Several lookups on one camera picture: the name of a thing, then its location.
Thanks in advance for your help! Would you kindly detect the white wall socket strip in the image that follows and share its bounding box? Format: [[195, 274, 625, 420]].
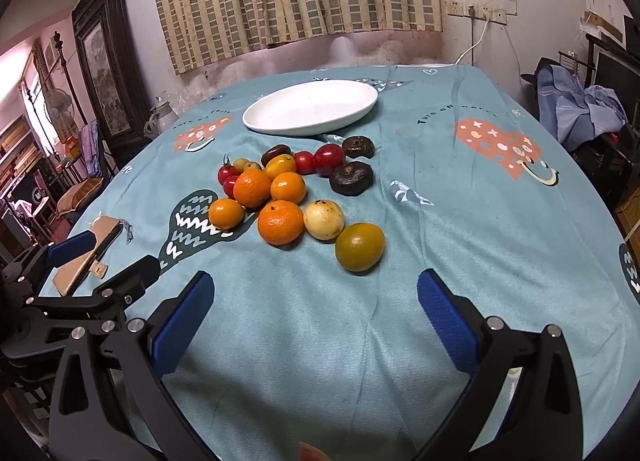
[[446, 0, 507, 24]]

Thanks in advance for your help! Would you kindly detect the greenish yellow mandarin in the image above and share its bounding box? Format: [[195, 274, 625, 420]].
[[334, 222, 386, 273]]

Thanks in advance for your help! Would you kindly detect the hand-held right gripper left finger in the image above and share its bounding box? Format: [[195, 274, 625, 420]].
[[48, 271, 231, 461]]

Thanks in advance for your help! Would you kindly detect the white power cable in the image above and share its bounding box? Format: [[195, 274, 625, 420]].
[[454, 18, 491, 66]]

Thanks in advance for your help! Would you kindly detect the small glossy orange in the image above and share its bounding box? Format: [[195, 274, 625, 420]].
[[270, 172, 307, 205], [208, 198, 245, 230]]

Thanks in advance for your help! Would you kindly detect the person's right hand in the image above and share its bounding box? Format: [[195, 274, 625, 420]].
[[297, 442, 331, 461]]

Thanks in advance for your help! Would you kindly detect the purple hanging garment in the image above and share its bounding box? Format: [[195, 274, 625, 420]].
[[80, 121, 103, 176]]

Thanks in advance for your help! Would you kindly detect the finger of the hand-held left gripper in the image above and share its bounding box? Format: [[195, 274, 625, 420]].
[[92, 255, 162, 314], [0, 230, 99, 292]]

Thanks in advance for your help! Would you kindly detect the white oval plate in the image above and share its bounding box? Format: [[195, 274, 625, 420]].
[[242, 81, 379, 137]]

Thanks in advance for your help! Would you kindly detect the black television screen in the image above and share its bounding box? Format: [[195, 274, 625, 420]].
[[592, 48, 640, 106]]

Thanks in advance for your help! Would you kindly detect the yellow-orange tomato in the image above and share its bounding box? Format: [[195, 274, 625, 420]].
[[264, 154, 297, 180]]

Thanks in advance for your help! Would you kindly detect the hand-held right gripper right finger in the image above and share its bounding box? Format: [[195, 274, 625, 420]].
[[412, 268, 583, 461]]

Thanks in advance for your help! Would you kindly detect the white kettle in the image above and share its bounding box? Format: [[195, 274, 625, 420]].
[[147, 96, 178, 136]]

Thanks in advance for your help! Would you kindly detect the pile of blue clothes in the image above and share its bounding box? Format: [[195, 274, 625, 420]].
[[537, 63, 628, 146]]

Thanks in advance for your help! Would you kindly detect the white standing fan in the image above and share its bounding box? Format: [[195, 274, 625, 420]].
[[44, 89, 76, 129]]

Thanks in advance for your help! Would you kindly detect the brown chair cushion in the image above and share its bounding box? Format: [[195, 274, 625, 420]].
[[56, 178, 106, 216]]

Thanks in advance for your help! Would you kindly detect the dark framed painting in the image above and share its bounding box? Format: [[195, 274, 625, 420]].
[[71, 0, 151, 146]]

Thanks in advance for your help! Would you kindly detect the flat cardboard box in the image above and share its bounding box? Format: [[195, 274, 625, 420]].
[[582, 11, 621, 39]]

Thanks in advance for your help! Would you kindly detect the large pale yellow longan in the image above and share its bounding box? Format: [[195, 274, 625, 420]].
[[303, 199, 346, 241]]

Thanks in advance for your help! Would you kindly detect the blue printed tablecloth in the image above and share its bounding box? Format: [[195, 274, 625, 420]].
[[37, 63, 640, 461]]

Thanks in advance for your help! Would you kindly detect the red cherry tomato with stem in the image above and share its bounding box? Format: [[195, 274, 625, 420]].
[[217, 155, 240, 185]]

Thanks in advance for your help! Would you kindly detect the dark wooden coat stand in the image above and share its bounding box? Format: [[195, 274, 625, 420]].
[[52, 31, 96, 126]]

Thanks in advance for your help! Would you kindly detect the orange mandarin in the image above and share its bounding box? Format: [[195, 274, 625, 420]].
[[257, 200, 305, 247], [233, 168, 272, 208]]

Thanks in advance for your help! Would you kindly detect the dark purple tomato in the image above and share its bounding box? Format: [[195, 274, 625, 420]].
[[260, 144, 292, 166]]

